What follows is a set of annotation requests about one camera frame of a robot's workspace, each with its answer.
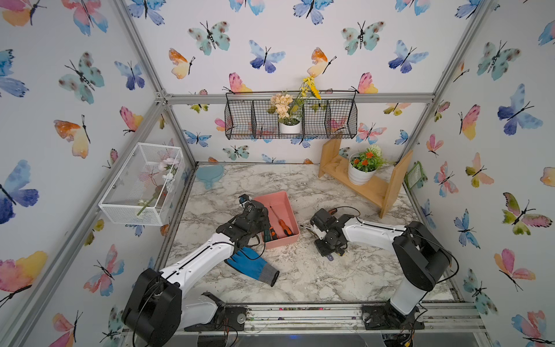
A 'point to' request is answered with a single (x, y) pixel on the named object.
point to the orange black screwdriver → (332, 211)
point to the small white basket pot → (285, 129)
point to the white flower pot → (357, 176)
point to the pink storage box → (280, 217)
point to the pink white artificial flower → (170, 166)
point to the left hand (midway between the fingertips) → (268, 216)
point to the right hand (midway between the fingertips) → (324, 247)
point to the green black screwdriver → (273, 233)
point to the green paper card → (415, 175)
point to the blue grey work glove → (248, 261)
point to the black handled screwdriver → (267, 236)
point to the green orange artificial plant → (368, 160)
